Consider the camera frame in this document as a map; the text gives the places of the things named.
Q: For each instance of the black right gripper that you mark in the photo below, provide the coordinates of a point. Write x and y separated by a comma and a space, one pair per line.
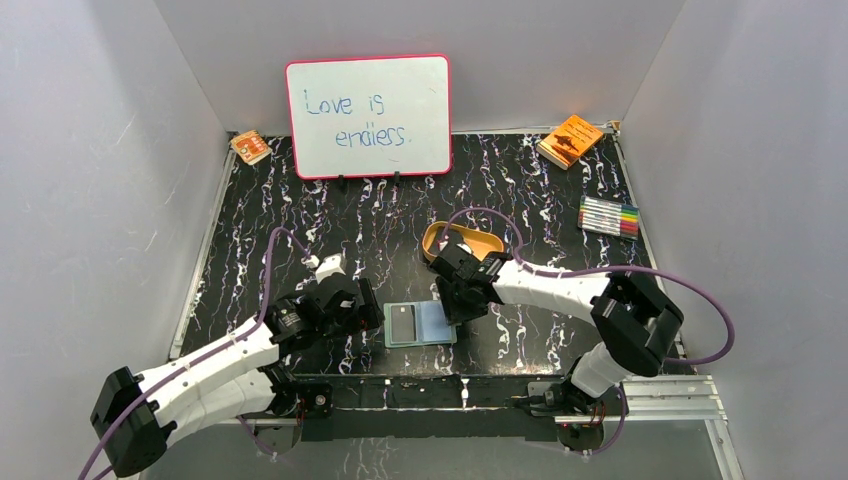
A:
452, 309

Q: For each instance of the aluminium frame rail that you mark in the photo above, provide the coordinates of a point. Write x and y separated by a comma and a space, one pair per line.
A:
662, 398

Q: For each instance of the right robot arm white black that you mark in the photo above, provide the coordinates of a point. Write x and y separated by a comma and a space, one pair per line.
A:
635, 319

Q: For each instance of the coloured marker pen set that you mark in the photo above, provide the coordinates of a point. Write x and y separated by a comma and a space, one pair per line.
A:
609, 218

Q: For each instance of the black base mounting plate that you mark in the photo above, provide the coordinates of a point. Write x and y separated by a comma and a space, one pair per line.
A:
336, 407

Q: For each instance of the orange book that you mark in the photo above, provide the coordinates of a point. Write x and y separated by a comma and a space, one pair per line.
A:
566, 144

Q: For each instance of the small orange card box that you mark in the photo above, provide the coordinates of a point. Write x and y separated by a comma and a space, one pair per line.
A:
250, 147

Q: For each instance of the pink framed whiteboard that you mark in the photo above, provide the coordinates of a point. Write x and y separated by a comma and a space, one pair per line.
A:
370, 117

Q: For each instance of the mint green card holder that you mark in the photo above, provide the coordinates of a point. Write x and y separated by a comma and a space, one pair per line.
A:
432, 327

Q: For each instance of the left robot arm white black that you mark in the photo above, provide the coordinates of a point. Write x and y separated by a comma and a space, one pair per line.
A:
138, 416

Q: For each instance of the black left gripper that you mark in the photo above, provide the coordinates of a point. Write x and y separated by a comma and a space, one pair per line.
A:
361, 307

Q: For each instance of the orange oval tray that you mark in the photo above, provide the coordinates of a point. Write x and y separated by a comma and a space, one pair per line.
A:
477, 242

